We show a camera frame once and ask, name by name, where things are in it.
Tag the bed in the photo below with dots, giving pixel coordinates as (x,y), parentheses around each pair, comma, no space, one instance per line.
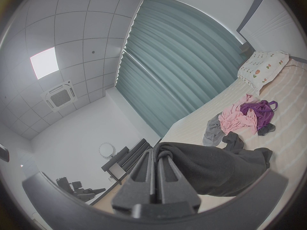
(283,133)

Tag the pink garment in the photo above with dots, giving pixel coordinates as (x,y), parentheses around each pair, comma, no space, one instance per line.
(233,121)

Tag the black chest of drawers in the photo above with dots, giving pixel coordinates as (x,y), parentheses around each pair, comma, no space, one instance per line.
(136,150)

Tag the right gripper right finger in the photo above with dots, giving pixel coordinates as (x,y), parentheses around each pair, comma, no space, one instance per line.
(172,186)

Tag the square ceiling light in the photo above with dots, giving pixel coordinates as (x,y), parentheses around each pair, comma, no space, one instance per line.
(44,62)

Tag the blue-green curtain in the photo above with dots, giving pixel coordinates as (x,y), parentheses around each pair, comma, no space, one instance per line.
(187,39)
(148,97)

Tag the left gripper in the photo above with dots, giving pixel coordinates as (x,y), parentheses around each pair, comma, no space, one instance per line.
(84,195)

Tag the black T-shirt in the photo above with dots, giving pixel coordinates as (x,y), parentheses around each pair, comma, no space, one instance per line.
(211,169)

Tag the purple garment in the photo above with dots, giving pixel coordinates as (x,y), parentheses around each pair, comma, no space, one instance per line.
(262,115)

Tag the small black garment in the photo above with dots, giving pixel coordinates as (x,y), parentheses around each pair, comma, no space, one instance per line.
(267,129)

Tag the round white mirror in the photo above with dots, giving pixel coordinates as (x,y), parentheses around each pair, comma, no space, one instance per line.
(106,150)

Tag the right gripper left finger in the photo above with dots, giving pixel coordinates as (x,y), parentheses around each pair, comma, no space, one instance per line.
(141,181)

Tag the grey garment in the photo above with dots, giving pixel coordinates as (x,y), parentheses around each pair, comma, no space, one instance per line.
(212,133)

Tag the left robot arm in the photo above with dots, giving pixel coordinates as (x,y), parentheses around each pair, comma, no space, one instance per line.
(64,184)

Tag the grey bedside table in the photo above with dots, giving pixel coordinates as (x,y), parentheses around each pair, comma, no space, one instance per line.
(244,49)

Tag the white printed pillow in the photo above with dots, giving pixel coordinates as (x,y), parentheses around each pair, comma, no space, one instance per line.
(261,68)

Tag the ceiling air conditioner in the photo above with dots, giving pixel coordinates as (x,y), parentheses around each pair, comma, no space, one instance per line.
(60,96)

